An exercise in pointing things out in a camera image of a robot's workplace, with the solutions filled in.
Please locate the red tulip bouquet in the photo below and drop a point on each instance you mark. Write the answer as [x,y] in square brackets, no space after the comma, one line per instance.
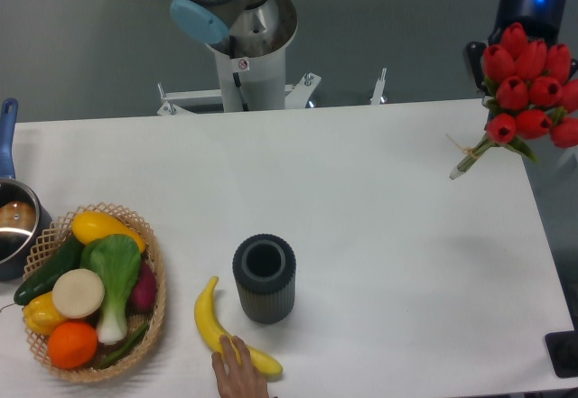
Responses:
[531,95]

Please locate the green bok choy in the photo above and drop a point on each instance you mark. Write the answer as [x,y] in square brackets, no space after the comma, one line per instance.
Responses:
[116,260]

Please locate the cream round bun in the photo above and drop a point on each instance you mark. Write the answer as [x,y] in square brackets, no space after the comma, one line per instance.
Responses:
[78,293]

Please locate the yellow squash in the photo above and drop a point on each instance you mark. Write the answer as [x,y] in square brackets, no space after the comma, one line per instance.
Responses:
[89,226]

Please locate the dark grey ribbed vase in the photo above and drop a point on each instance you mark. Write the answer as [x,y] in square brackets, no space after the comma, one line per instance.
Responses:
[264,269]

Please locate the orange fruit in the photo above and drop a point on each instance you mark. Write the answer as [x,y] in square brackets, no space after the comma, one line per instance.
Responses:
[72,344]

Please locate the bare human hand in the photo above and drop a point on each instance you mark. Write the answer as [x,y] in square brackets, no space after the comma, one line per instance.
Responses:
[235,375]

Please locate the dark green cucumber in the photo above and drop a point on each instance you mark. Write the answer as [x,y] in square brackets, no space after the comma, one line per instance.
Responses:
[65,259]

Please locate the yellow banana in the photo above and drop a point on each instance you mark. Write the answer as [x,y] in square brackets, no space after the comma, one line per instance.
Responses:
[210,330]

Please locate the black device at table edge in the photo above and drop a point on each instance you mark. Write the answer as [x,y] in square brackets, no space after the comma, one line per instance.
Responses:
[562,350]

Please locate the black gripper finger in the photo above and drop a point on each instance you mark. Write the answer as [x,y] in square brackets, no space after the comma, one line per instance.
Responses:
[473,55]

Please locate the purple sweet potato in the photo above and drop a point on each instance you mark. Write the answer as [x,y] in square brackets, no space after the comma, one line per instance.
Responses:
[143,294]

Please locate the woven wicker basket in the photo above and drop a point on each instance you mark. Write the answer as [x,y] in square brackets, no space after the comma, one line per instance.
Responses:
[47,244]

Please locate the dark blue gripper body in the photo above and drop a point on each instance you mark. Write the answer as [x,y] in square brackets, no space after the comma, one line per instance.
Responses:
[540,19]

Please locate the green bean pod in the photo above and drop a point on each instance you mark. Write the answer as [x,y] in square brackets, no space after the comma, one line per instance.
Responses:
[131,342]

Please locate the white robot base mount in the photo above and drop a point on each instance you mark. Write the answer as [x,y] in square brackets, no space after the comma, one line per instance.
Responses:
[245,84]

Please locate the blue handled saucepan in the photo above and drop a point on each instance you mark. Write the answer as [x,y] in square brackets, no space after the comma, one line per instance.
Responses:
[23,218]

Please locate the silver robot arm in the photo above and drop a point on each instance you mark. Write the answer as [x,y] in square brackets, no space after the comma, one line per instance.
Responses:
[259,31]

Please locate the yellow bell pepper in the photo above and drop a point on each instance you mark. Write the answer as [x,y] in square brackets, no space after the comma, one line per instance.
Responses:
[41,316]

